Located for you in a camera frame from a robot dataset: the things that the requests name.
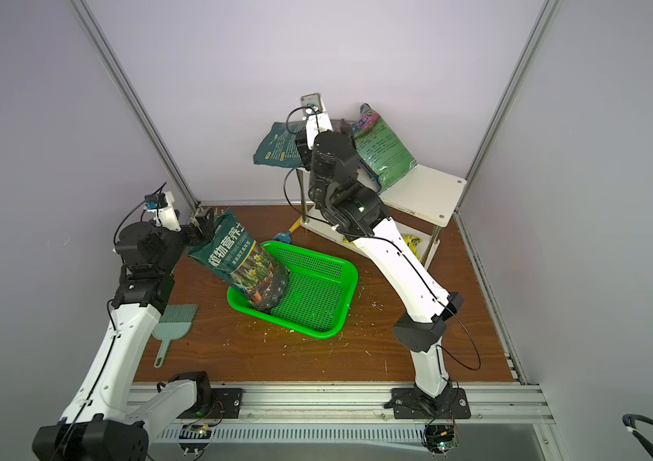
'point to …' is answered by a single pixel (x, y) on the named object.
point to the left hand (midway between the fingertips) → (197, 208)
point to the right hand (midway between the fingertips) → (335, 118)
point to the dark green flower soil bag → (229, 251)
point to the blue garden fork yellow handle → (286, 236)
